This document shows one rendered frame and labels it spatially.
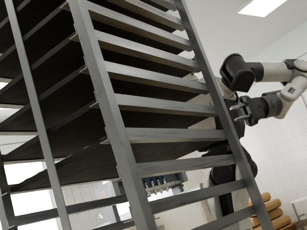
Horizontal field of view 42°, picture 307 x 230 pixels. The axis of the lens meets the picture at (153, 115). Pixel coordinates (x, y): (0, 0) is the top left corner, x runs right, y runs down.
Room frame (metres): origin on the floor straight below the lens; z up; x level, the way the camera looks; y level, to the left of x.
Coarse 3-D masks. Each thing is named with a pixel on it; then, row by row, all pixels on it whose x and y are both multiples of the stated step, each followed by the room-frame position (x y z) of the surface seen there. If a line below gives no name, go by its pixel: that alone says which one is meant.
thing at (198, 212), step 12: (192, 204) 2.66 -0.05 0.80; (204, 204) 2.61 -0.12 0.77; (156, 216) 3.02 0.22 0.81; (168, 216) 2.91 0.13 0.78; (180, 216) 2.79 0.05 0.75; (192, 216) 2.70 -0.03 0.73; (204, 216) 2.61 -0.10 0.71; (168, 228) 2.94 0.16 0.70; (180, 228) 2.83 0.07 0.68; (192, 228) 2.73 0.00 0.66
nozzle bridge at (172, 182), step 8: (160, 176) 3.41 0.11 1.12; (168, 176) 3.46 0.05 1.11; (176, 176) 3.50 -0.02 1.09; (184, 176) 3.45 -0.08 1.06; (104, 184) 3.13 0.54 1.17; (112, 184) 3.03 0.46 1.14; (120, 184) 3.17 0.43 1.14; (144, 184) 3.30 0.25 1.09; (160, 184) 3.39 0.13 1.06; (168, 184) 3.38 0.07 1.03; (176, 184) 3.47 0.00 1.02; (96, 192) 3.26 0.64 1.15; (104, 192) 3.16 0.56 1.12; (112, 192) 3.06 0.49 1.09; (120, 192) 3.06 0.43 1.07; (152, 192) 3.43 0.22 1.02; (176, 192) 3.58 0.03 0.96; (112, 208) 3.12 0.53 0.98; (112, 216) 3.14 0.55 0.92
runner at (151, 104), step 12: (120, 96) 0.93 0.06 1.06; (132, 96) 0.97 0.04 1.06; (120, 108) 0.95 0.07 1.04; (132, 108) 0.98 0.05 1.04; (144, 108) 1.01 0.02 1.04; (156, 108) 1.05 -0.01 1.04; (168, 108) 1.10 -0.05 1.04; (180, 108) 1.16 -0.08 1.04; (192, 108) 1.22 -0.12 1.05; (204, 108) 1.30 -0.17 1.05
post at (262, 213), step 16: (176, 0) 1.36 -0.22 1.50; (192, 32) 1.35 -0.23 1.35; (192, 48) 1.37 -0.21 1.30; (208, 64) 1.37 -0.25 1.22; (208, 80) 1.36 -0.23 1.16; (224, 112) 1.35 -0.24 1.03; (224, 128) 1.36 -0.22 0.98; (240, 144) 1.37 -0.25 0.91; (240, 160) 1.36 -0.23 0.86; (256, 192) 1.35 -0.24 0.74; (256, 208) 1.36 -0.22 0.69; (272, 224) 1.38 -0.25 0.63
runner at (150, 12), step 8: (112, 0) 1.05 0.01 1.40; (120, 0) 1.06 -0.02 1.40; (128, 0) 1.09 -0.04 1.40; (136, 0) 1.13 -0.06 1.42; (128, 8) 1.12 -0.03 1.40; (136, 8) 1.14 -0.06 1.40; (144, 8) 1.16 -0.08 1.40; (152, 8) 1.20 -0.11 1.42; (152, 16) 1.22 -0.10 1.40; (160, 16) 1.24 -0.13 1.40; (168, 16) 1.28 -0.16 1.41; (168, 24) 1.31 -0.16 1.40; (176, 24) 1.33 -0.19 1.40
